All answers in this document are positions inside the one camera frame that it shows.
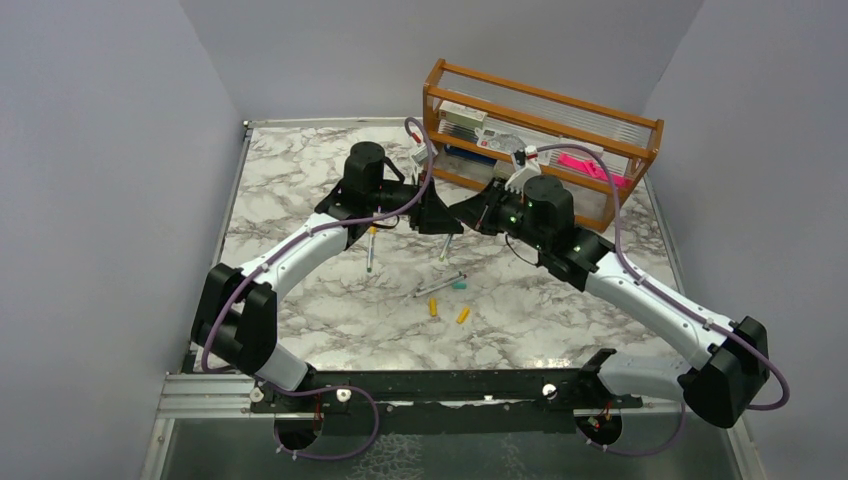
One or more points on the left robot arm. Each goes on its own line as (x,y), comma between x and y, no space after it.
(236,319)

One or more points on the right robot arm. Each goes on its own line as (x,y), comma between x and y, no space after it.
(724,362)

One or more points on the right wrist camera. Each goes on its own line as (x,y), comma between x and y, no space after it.
(526,166)

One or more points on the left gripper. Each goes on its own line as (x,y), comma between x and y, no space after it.
(431,216)

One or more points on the grey pen green end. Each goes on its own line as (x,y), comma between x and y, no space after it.
(440,284)

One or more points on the blue flat box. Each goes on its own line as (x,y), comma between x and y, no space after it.
(469,155)

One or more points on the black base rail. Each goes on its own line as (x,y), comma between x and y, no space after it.
(432,422)

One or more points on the white printed card package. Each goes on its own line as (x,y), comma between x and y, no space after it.
(507,141)

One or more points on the aluminium frame rail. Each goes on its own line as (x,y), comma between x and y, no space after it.
(199,397)

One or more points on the white green box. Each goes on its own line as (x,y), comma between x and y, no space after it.
(462,115)

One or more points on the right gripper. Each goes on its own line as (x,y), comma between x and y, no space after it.
(478,211)

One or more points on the orange wooden shelf rack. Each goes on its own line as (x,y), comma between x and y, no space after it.
(615,139)

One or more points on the grey pen teal end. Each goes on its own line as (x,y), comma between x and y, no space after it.
(445,249)

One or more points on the pink plastic tool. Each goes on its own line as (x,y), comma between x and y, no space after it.
(592,169)

